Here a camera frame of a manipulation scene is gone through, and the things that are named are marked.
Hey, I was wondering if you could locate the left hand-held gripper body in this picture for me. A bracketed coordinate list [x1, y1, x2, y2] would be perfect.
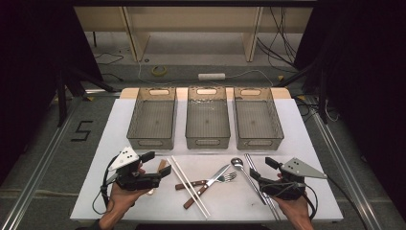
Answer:
[108, 146, 162, 192]

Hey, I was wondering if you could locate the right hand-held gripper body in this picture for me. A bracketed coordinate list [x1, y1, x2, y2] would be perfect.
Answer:
[258, 157, 328, 201]

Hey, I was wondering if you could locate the metal chopstick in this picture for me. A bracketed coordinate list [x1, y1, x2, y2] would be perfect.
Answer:
[247, 153, 282, 221]
[244, 153, 280, 222]

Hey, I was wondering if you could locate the metal spoon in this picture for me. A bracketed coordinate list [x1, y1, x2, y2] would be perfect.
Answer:
[230, 156, 268, 206]

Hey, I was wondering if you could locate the white chopstick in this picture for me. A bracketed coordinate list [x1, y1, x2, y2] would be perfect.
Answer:
[170, 155, 212, 218]
[166, 158, 209, 219]

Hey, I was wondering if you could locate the smoky transparent plastic bin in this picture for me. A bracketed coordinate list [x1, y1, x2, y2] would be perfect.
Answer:
[125, 86, 177, 150]
[185, 85, 232, 150]
[233, 86, 285, 151]

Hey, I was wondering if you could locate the wooden-handled knife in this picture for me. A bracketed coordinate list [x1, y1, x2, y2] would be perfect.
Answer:
[183, 164, 232, 210]

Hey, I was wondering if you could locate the person's right hand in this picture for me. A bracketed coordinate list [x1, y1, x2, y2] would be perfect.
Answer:
[273, 193, 312, 221]

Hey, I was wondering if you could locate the person's left hand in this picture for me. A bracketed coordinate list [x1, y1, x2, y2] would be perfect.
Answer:
[106, 184, 151, 221]

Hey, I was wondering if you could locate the black stand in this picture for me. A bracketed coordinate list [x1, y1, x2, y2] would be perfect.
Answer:
[273, 60, 330, 125]
[55, 63, 117, 127]

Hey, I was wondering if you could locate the yellow tape roll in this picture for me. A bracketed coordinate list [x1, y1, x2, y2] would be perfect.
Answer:
[150, 65, 168, 77]

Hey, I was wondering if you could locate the white power strip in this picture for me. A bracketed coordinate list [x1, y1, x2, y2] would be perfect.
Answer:
[197, 73, 227, 81]

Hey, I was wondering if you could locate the black curtain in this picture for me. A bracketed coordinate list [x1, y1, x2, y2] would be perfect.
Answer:
[0, 0, 103, 183]
[293, 0, 406, 221]

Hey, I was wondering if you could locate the light wooden shelf unit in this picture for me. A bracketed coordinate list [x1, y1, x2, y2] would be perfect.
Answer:
[74, 6, 314, 63]

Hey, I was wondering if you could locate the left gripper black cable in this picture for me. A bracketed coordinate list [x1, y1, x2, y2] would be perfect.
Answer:
[91, 154, 121, 216]

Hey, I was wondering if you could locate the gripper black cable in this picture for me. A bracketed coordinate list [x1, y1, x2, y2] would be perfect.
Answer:
[91, 154, 121, 216]
[259, 175, 369, 230]

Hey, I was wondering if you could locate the metal floor rail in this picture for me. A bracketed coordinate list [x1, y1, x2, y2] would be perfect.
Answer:
[305, 95, 386, 230]
[0, 95, 84, 230]

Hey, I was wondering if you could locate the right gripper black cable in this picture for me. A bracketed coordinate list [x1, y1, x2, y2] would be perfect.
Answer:
[259, 175, 369, 230]

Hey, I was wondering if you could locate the black floor cable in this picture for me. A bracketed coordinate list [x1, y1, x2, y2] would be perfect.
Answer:
[101, 73, 124, 82]
[94, 51, 124, 66]

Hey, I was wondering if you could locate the black cable bundle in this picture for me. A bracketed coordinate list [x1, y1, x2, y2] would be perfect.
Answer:
[256, 6, 299, 71]

